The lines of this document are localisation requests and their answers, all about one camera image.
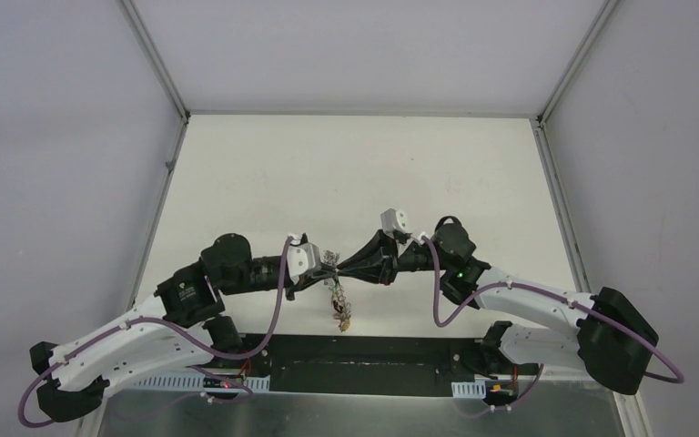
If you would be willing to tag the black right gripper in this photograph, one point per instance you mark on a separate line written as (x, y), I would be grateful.
(369, 262)

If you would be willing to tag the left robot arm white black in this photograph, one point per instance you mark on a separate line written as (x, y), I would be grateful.
(182, 324)

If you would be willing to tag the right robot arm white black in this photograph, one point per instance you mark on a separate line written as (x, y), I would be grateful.
(601, 334)

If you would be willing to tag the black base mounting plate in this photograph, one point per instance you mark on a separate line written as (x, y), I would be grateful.
(362, 365)

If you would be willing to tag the left electronics board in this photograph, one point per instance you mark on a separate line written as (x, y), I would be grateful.
(223, 382)

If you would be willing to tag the electronics board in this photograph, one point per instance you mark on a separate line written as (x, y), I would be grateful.
(502, 393)
(223, 382)

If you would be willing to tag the right electronics board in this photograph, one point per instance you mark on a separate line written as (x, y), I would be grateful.
(502, 393)

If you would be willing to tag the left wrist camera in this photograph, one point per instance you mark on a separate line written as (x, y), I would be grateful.
(302, 257)

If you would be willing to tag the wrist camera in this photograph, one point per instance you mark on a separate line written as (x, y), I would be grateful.
(394, 221)
(302, 257)

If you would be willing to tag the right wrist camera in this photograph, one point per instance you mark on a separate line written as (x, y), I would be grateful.
(394, 221)

